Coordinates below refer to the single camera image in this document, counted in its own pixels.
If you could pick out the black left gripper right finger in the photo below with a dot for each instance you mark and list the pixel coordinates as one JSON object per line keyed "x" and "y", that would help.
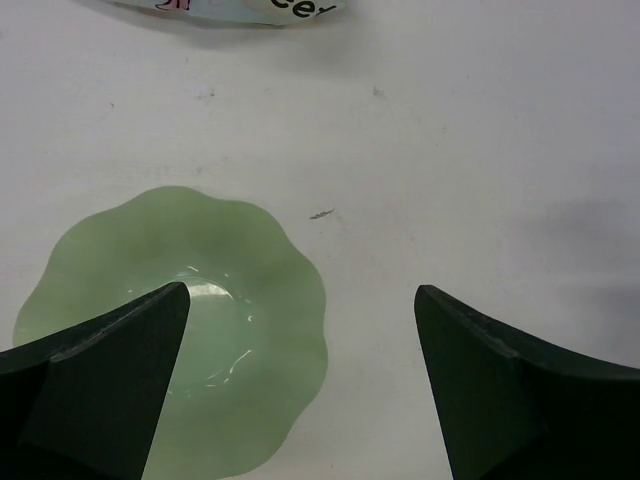
{"x": 513, "y": 406}

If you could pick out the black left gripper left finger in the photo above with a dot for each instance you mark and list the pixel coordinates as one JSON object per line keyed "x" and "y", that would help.
{"x": 84, "y": 402}

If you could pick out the light blue plastic bag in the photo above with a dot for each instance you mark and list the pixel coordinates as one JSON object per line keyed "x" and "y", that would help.
{"x": 252, "y": 12}

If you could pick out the green scalloped glass bowl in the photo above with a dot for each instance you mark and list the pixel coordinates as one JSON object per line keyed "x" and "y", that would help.
{"x": 253, "y": 355}

